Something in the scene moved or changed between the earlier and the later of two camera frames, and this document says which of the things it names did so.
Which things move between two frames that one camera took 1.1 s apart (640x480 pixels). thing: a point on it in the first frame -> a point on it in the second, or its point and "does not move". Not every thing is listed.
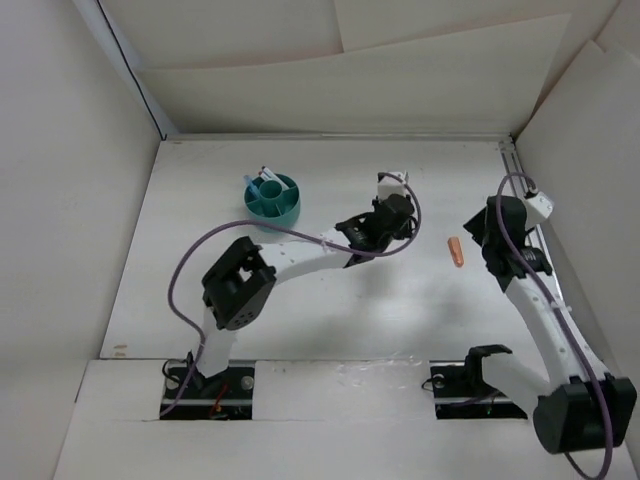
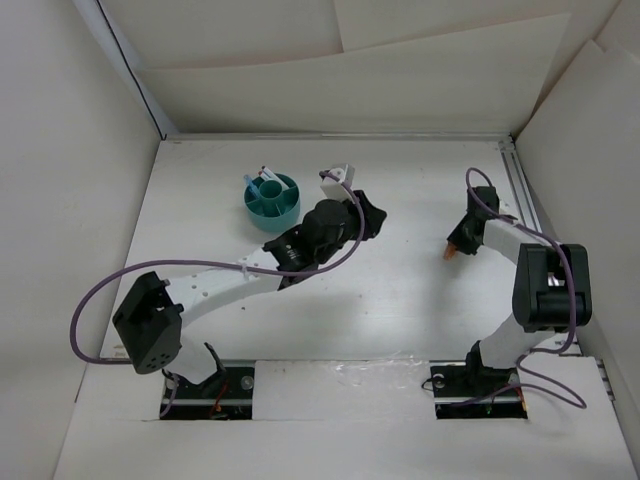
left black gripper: [404, 233] -> [372, 219]
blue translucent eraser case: [251, 186] does not move
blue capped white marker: [274, 177] does not move
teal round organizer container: [274, 204] does not move
